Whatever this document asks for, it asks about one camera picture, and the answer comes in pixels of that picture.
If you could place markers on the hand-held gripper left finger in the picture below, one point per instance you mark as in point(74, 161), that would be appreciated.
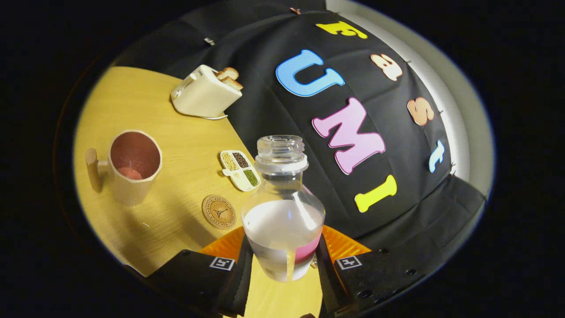
point(240, 287)

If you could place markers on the wooden table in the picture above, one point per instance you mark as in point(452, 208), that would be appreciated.
point(176, 141)

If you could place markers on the white divided spice dish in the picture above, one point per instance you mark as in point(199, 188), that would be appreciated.
point(240, 172)

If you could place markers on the clear plastic juice bottle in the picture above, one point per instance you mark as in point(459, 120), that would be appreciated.
point(282, 229)

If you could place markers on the toast slice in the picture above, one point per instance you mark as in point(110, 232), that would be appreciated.
point(228, 73)
point(233, 83)

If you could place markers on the black backdrop cloth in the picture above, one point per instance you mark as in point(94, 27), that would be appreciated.
point(265, 115)

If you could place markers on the cream toaster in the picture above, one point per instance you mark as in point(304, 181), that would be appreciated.
point(201, 95)

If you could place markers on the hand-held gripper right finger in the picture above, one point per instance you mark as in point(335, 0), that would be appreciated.
point(326, 287)

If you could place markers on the round wooden coaster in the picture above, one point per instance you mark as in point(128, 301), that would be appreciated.
point(218, 212)

